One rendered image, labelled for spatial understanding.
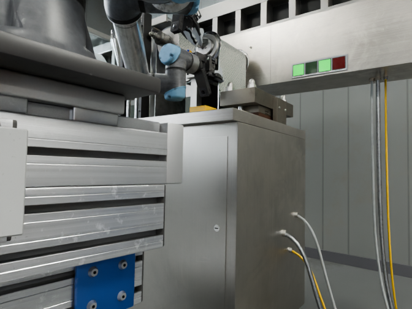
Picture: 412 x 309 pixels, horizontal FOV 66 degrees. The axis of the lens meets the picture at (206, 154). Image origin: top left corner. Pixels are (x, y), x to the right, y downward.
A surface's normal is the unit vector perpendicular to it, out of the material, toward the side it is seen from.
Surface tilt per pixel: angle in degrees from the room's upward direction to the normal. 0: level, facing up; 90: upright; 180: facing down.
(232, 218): 90
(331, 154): 90
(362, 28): 90
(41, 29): 73
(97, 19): 90
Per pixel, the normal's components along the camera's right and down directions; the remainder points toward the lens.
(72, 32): 0.84, -0.31
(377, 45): -0.59, -0.05
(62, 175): 0.76, -0.02
